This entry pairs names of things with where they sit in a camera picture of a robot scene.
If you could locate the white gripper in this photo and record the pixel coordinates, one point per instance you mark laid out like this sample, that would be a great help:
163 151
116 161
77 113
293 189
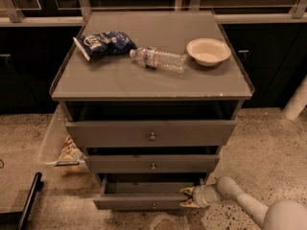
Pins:
200 196

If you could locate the grey bottom drawer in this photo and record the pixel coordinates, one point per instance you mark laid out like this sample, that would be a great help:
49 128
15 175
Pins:
145 191

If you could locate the grey drawer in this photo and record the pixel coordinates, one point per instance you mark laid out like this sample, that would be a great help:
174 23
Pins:
102 134
145 191
185 163

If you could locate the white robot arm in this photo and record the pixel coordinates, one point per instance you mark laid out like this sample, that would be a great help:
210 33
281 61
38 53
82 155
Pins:
284 214

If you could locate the grey middle drawer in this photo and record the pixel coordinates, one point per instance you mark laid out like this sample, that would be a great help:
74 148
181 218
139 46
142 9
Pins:
185 163

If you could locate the grey drawer cabinet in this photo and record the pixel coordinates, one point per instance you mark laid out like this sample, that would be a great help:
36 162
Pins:
116 88

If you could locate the grey top drawer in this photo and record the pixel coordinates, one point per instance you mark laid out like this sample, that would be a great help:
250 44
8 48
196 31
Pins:
102 134

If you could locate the clear plastic storage bin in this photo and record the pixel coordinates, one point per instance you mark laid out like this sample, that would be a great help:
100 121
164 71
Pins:
52 144

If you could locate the clear plastic water bottle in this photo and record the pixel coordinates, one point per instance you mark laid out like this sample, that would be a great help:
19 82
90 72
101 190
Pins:
155 59

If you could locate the white paper bowl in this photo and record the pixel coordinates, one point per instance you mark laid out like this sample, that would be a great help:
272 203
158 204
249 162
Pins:
208 51

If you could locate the black metal bar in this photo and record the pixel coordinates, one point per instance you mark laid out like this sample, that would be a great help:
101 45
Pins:
21 217

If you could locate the blue chip bag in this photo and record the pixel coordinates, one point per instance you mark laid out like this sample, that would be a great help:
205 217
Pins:
104 44

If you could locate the metal railing shelf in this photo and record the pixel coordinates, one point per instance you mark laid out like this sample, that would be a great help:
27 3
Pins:
225 11

